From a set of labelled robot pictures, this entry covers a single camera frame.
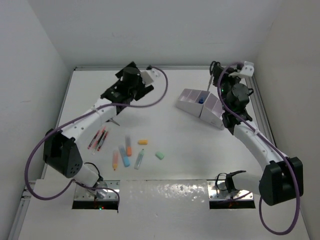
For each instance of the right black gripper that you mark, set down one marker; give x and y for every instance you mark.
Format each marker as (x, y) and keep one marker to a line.
(225, 75)

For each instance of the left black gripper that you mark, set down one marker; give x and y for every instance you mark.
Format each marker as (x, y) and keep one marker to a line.
(142, 88)

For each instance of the small black scissors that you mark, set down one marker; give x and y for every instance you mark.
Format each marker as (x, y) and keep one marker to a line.
(111, 120)

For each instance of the large black scissors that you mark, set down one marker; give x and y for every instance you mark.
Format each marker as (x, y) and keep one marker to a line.
(210, 83)

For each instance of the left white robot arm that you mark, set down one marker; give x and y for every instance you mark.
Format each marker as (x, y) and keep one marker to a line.
(62, 148)

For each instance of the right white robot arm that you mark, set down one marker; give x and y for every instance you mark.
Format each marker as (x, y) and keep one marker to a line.
(282, 177)

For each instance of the white three-slot organizer right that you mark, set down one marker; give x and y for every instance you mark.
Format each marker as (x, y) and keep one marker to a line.
(212, 111)

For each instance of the white three-slot organizer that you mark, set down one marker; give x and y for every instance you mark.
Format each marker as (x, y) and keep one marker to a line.
(212, 111)
(188, 101)

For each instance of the blue item in organizer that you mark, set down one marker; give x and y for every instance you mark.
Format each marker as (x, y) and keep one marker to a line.
(201, 100)

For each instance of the white three-slot organizer left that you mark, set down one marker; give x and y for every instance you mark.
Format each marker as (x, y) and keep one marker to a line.
(188, 101)

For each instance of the orange pink highlighter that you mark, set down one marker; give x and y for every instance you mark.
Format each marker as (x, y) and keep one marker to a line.
(115, 159)

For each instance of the green highlighter cap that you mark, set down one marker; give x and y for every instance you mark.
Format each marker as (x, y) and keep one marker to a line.
(159, 155)

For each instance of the blue highlighter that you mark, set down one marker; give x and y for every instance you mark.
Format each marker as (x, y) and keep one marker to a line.
(124, 157)

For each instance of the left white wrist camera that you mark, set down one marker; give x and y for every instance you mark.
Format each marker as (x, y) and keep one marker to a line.
(151, 75)

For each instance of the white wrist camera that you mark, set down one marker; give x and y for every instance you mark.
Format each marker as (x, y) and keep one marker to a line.
(151, 75)
(245, 69)

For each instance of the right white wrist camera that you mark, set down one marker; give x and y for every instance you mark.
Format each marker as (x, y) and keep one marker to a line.
(245, 69)

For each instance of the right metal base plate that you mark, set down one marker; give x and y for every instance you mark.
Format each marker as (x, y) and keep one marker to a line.
(217, 192)

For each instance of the metal base plate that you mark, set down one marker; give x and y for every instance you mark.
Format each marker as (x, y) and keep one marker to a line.
(217, 192)
(106, 190)

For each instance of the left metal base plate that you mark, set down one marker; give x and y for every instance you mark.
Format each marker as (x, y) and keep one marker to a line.
(106, 190)

